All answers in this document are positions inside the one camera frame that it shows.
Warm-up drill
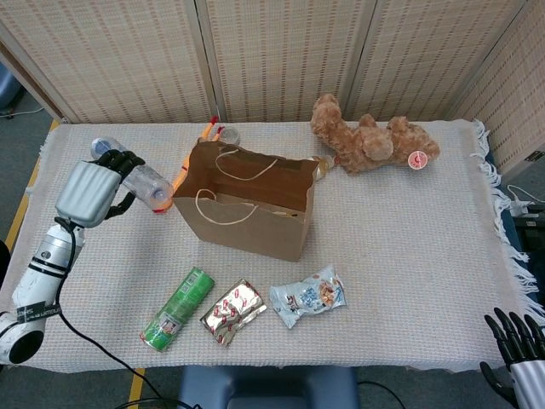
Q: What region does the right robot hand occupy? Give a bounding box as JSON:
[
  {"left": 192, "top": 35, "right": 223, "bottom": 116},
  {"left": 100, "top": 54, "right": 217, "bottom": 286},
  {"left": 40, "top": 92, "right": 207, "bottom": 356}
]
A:
[{"left": 479, "top": 307, "right": 545, "bottom": 409}]

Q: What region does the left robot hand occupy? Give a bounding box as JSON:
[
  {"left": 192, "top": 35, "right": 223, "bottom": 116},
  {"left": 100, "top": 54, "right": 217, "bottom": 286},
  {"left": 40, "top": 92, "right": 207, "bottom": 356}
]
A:
[{"left": 54, "top": 148, "right": 146, "bottom": 229}]

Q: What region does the clear plastic bottle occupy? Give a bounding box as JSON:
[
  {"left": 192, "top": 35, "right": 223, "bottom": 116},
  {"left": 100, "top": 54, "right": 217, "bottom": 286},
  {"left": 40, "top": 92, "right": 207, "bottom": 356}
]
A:
[{"left": 89, "top": 135, "right": 176, "bottom": 213}]

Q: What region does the green chips can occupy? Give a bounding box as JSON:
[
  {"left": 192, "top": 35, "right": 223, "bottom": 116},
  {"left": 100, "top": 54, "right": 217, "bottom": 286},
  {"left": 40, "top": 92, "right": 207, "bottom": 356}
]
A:
[{"left": 138, "top": 266, "right": 215, "bottom": 353}]

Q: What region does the gold red foil packet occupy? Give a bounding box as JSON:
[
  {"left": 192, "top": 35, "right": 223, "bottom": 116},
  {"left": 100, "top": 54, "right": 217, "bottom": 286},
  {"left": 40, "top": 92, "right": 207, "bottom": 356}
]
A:
[{"left": 199, "top": 278, "right": 268, "bottom": 349}]

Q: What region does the light blue snack bag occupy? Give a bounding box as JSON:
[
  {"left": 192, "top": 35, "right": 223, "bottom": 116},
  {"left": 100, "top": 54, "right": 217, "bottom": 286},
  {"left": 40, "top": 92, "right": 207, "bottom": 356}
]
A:
[{"left": 268, "top": 263, "right": 348, "bottom": 330}]

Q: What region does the brown paper bag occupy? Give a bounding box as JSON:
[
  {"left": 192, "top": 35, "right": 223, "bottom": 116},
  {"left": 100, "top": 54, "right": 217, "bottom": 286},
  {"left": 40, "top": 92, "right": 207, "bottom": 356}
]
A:
[{"left": 170, "top": 141, "right": 318, "bottom": 265}]

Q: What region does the orange rubber chicken toy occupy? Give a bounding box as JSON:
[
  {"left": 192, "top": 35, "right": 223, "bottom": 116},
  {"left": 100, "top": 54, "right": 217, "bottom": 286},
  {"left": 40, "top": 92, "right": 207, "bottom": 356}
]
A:
[{"left": 152, "top": 114, "right": 226, "bottom": 215}]

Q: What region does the blue seat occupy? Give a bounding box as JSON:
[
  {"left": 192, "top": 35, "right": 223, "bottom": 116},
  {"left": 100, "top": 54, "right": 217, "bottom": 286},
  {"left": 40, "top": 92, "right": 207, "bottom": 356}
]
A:
[{"left": 0, "top": 62, "right": 23, "bottom": 112}]

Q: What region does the black box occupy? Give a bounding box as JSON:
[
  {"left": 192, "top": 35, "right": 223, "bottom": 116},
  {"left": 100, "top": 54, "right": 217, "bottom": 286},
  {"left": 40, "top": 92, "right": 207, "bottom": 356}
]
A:
[{"left": 512, "top": 214, "right": 545, "bottom": 266}]

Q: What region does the white woven tablecloth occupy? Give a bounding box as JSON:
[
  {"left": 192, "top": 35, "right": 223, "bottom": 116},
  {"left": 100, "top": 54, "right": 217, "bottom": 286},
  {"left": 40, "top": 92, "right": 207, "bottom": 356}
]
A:
[{"left": 0, "top": 118, "right": 545, "bottom": 374}]

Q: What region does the white power strip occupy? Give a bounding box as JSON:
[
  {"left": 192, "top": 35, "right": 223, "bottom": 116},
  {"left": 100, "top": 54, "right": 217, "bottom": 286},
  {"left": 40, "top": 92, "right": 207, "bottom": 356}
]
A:
[{"left": 508, "top": 184, "right": 538, "bottom": 219}]

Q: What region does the woven folding screen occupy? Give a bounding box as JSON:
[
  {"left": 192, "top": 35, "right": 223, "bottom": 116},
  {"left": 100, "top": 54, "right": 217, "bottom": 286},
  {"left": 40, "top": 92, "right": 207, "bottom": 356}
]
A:
[{"left": 0, "top": 0, "right": 545, "bottom": 172}]

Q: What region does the blue chair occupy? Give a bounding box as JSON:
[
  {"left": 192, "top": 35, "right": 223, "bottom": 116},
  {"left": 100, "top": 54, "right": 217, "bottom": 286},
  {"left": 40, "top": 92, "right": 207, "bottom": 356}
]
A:
[{"left": 177, "top": 365, "right": 359, "bottom": 409}]

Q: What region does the brown teddy bear plush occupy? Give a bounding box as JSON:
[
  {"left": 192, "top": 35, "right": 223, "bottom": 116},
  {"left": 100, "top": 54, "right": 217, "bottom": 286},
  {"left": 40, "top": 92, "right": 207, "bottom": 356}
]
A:
[{"left": 309, "top": 94, "right": 441, "bottom": 175}]

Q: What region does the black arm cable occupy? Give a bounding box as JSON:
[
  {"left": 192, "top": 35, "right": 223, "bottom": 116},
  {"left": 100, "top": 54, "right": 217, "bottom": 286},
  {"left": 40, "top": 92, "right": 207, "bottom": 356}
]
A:
[{"left": 52, "top": 216, "right": 193, "bottom": 409}]

